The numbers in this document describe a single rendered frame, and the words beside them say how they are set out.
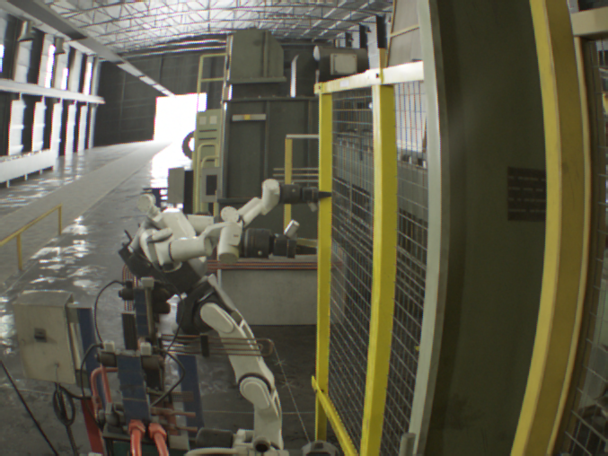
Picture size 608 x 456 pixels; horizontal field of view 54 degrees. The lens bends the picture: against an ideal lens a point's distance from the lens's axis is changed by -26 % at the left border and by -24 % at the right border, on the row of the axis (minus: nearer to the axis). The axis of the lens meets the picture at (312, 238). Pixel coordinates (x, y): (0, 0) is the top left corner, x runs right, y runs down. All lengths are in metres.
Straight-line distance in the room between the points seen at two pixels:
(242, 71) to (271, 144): 0.80
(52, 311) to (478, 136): 2.25
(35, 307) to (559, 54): 2.53
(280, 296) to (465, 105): 5.33
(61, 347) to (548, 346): 2.40
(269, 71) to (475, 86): 5.95
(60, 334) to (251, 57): 4.51
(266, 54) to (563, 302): 6.16
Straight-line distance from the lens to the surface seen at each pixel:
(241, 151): 6.86
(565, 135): 0.89
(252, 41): 6.95
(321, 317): 3.51
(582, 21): 1.20
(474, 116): 1.03
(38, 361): 3.08
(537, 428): 0.97
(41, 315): 2.99
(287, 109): 6.88
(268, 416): 3.06
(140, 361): 1.80
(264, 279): 6.23
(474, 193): 1.03
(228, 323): 2.92
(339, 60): 6.96
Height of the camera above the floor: 1.69
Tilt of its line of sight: 9 degrees down
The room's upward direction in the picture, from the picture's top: 1 degrees clockwise
